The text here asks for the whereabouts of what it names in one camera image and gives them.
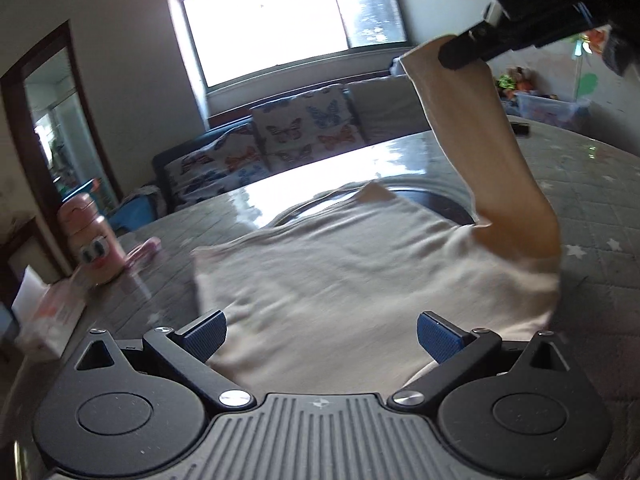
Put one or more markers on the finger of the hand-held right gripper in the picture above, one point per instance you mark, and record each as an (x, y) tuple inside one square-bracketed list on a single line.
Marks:
[(465, 47)]

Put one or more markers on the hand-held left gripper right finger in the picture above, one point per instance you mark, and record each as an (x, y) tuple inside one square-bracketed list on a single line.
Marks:
[(437, 336)]

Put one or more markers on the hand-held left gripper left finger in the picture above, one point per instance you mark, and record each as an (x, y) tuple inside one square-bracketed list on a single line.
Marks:
[(207, 334)]

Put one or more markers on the cream knit top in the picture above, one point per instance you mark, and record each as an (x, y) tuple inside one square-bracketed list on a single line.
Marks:
[(360, 280)]

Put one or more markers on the pile of plush toys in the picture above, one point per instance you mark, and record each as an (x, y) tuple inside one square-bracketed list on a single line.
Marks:
[(517, 82)]

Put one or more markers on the black remote control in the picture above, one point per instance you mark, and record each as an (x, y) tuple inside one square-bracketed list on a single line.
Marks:
[(521, 128)]

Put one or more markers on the grey sofa cushion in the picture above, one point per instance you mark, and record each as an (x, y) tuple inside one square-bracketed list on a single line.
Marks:
[(385, 107)]

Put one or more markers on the clear plastic storage bin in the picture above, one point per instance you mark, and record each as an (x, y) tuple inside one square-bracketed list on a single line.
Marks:
[(550, 110)]

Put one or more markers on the black round induction cooker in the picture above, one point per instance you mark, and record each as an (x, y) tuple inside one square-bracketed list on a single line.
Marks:
[(440, 205)]

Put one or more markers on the blue cabinet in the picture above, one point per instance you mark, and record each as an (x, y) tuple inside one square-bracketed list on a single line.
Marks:
[(127, 217)]

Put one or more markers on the pink cartoon water bottle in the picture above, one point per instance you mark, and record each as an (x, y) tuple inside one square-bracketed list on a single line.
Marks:
[(92, 245)]

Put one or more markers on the white tissue pack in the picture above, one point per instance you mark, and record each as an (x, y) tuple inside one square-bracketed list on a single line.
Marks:
[(47, 312)]

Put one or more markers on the butterfly print cushion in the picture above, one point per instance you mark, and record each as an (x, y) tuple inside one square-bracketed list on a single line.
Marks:
[(220, 165), (310, 125)]

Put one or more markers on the dark sofa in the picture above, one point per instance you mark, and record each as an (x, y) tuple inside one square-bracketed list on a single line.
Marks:
[(165, 160)]

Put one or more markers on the large window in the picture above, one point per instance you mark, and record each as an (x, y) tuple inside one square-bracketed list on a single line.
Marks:
[(280, 25)]

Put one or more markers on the grey quilted star table cover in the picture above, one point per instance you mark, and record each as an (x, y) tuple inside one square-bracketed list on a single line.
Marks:
[(595, 200)]

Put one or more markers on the green wall sticker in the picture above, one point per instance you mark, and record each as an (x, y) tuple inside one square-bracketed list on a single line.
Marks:
[(587, 80)]

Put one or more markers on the dark wooden door frame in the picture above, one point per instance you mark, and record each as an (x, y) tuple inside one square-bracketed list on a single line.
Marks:
[(20, 75)]

